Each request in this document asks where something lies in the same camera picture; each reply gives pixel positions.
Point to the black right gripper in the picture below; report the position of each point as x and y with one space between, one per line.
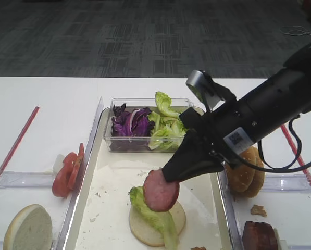
202 151

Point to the round pink meat patty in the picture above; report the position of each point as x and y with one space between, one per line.
159 195

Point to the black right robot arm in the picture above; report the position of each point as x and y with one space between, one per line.
229 125

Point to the green lettuce pile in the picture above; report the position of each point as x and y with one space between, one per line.
168 131

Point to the green lettuce leaf on bun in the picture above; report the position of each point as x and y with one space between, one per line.
162 222

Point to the stack of meat patties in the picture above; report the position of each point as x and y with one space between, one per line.
259 236

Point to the white stopper beside patties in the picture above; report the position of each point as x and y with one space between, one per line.
282 244

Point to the red tomato slices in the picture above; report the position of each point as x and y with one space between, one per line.
66 178

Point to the sesame bun tops stack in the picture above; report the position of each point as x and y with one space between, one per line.
243 180

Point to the right clear acrylic divider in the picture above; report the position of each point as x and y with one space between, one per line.
227 221

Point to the clear acrylic divider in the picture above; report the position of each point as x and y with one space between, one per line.
227 221
88 148

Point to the brown crumb on table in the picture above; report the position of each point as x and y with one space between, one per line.
258 210

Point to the clear plastic salad container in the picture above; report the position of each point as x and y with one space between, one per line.
178 104

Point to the purple cabbage leaves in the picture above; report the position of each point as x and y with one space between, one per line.
130 124

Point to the orange crumb on tray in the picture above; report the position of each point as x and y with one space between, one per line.
198 248

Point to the bottom bun slice on tray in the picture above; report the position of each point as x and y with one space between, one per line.
147 234

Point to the white metal serving tray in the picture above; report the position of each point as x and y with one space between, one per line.
101 220

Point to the white onion piece left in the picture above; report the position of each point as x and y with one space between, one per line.
58 164

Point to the left clear acrylic divider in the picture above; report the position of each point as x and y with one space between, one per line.
88 148

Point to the left red tape strip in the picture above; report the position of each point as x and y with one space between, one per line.
18 140

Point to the white bun half left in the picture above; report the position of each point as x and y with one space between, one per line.
31 228

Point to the left upper clear holder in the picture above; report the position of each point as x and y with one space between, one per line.
24 180

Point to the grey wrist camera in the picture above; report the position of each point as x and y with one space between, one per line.
207 90

